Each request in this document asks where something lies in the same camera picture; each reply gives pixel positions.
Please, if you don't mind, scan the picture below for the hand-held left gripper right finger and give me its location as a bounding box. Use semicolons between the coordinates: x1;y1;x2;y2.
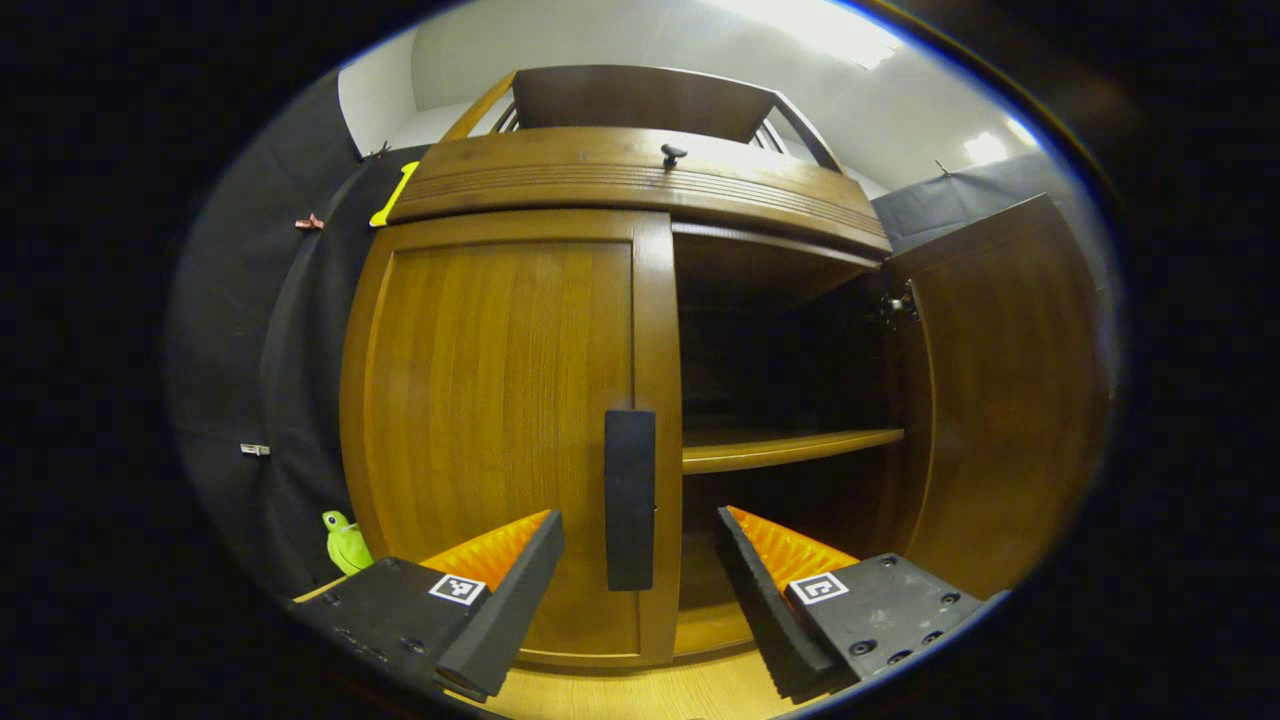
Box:
714;505;1006;706

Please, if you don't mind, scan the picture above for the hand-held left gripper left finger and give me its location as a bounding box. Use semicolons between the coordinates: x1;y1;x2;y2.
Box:
290;510;566;704

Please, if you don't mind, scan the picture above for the black door handle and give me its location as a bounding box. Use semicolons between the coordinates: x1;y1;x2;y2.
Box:
604;409;658;592

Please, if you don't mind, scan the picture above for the wooden cabinet door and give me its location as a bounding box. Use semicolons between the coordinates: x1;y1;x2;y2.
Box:
880;193;1113;601
338;208;684;669

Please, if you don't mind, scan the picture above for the wooden double-door shoe cabinet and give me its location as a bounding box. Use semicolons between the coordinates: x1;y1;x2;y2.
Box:
338;65;911;669

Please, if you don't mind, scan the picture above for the metal door hinge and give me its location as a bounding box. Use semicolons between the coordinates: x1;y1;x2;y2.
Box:
878;283;921;331

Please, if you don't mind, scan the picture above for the wooden cabinet drawer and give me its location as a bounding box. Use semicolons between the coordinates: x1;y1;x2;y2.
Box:
385;127;893;261

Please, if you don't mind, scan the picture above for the wooden inner shelf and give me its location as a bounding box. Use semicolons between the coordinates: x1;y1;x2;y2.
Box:
682;428;906;475

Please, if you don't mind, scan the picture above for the green frog toy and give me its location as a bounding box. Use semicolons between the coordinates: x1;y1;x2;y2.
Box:
321;510;375;577

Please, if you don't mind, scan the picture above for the black backdrop cloth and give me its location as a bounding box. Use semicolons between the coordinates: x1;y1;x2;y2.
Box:
165;70;1101;601

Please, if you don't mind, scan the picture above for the large ceiling light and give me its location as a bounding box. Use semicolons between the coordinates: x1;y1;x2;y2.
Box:
720;0;906;71

